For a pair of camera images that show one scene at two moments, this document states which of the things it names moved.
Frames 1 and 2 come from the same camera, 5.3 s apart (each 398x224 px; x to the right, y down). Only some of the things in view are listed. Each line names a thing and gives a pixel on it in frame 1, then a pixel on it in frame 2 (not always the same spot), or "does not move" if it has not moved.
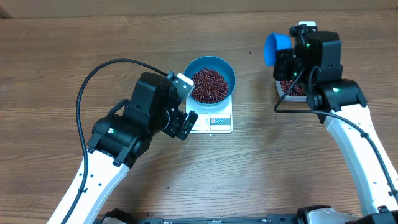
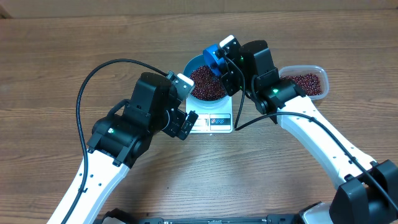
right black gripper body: [288, 68] -> [232, 82]
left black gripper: [173, 127] does not move
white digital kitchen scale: [217, 119] does not move
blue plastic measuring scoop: [273, 42] -> [211, 59]
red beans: [209, 86] does not move
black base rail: [120, 216] does not move
